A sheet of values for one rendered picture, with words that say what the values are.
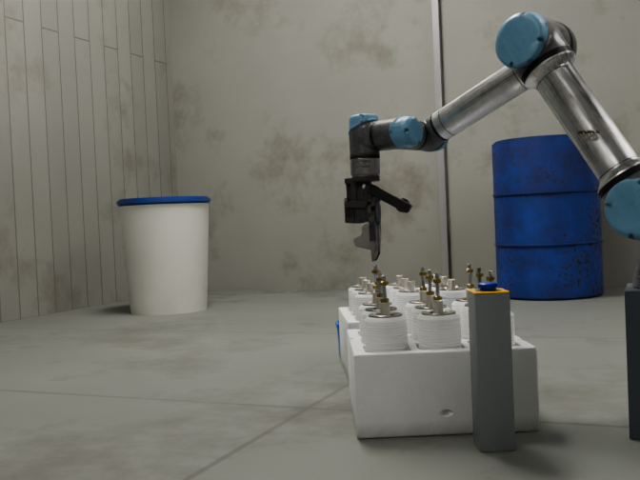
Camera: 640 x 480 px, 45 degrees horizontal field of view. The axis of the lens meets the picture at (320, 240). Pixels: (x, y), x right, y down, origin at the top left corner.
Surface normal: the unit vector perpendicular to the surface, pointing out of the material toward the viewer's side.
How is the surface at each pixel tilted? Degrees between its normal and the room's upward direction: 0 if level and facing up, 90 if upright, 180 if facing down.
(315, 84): 90
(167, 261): 94
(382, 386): 90
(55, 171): 90
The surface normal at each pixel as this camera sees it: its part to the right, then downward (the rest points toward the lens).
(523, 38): -0.71, -0.07
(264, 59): -0.39, 0.04
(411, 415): 0.00, 0.03
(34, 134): 0.92, -0.03
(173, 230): 0.36, 0.07
